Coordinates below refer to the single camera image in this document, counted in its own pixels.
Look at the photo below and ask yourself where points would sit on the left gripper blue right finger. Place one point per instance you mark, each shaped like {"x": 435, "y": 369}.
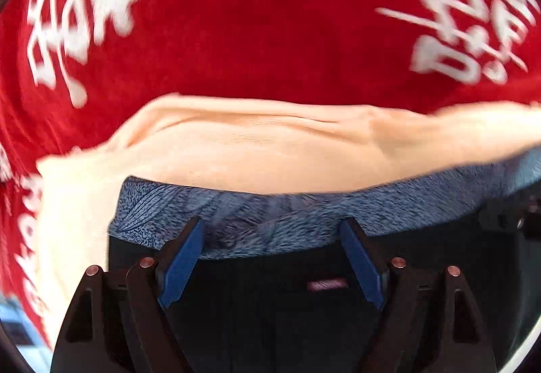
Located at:
{"x": 371, "y": 270}

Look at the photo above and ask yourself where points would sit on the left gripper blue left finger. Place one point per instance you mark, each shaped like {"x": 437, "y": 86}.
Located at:
{"x": 177, "y": 260}

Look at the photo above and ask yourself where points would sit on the black pants blue patterned trim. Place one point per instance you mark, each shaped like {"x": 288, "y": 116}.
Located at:
{"x": 273, "y": 290}

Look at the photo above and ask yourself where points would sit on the peach cream towel mat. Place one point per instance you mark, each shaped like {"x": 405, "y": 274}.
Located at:
{"x": 256, "y": 146}

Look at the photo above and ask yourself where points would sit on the red blanket white characters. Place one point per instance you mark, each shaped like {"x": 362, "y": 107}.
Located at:
{"x": 74, "y": 71}

